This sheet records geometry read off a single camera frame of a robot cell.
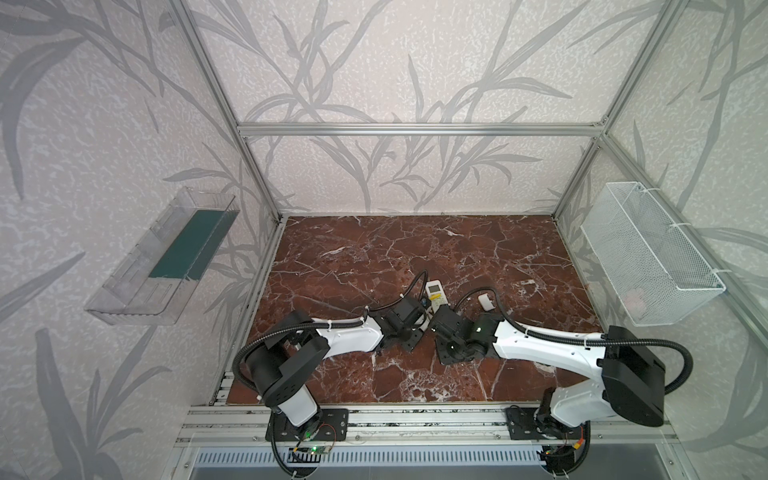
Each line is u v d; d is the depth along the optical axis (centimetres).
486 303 96
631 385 42
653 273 62
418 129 96
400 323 69
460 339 62
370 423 75
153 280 65
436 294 96
